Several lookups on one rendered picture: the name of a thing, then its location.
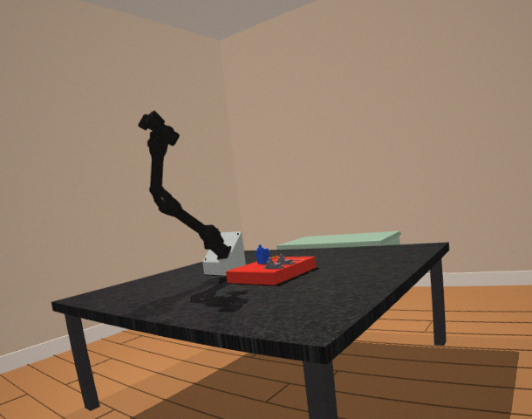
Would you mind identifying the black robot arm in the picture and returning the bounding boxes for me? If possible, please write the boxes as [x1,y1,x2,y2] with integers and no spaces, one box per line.
[145,111,231,260]

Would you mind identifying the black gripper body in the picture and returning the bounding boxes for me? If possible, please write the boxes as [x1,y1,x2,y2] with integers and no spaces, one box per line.
[138,114,179,146]

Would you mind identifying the red flat panel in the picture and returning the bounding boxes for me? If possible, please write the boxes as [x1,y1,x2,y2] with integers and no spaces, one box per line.
[226,254,316,285]

